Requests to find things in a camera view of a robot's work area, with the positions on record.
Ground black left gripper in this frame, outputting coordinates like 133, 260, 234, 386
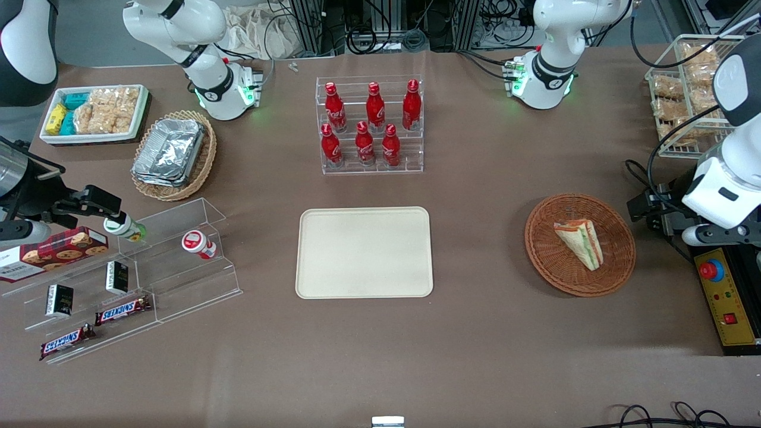
627, 191, 684, 223

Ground triangular sandwich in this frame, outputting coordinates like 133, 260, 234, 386
554, 219, 605, 272

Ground aluminium foil tray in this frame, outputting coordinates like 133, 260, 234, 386
134, 118, 206, 182
132, 169, 191, 188

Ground white rectangular snack tray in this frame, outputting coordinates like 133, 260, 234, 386
39, 84, 150, 146

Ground brown round wicker basket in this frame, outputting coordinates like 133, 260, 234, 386
524, 193, 637, 298

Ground light oval wicker basket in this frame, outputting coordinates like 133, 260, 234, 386
131, 110, 218, 202

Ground beige plastic tray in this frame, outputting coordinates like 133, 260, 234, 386
295, 206, 434, 300

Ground white green drink bottle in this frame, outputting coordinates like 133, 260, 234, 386
103, 213, 146, 243

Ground black countertop appliance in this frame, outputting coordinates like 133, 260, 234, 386
657, 181, 690, 238

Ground red tartan cookie box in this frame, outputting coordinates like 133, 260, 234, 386
0, 226, 109, 284

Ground small black box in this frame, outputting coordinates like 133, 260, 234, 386
106, 260, 130, 295
46, 284, 74, 317

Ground bagged fried snack pack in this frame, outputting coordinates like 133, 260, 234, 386
685, 63, 721, 90
681, 43, 720, 66
653, 76, 684, 99
653, 98, 684, 120
657, 118, 701, 146
690, 88, 723, 114

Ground clear rice cracker pack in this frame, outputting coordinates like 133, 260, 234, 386
74, 104, 114, 135
111, 102, 136, 134
89, 87, 140, 109

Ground red capped yoghurt bottle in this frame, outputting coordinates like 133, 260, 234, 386
181, 230, 218, 260

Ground yellow snack packet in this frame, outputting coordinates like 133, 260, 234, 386
46, 103, 68, 135

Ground Snickers chocolate bar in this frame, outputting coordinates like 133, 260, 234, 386
40, 324, 96, 361
95, 296, 153, 326

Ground clear acrylic step shelf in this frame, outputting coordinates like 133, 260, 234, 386
116, 198, 243, 325
0, 238, 160, 365

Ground yellow black control box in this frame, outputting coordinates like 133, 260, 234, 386
693, 244, 761, 356

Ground white crumpled cloth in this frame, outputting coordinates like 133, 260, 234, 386
223, 5, 298, 60

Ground red cola bottle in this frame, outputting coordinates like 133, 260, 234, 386
325, 82, 348, 133
381, 124, 401, 168
366, 82, 386, 133
320, 124, 343, 167
402, 79, 422, 131
355, 121, 376, 166

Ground clear acrylic bottle rack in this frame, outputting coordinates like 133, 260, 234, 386
315, 75, 424, 175

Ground black appliance power cable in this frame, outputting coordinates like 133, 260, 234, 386
624, 159, 695, 265

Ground white wire rack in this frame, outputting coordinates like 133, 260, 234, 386
645, 34, 747, 159

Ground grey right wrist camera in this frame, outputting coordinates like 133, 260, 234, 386
0, 220, 53, 248

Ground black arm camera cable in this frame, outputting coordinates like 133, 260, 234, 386
630, 0, 761, 179

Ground black looped cable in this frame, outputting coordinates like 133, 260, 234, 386
600, 402, 761, 428

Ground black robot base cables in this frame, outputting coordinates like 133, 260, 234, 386
457, 49, 519, 81

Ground aluminium profile frame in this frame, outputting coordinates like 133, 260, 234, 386
288, 0, 347, 58

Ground coiled black cable bundle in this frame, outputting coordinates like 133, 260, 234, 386
347, 24, 429, 55

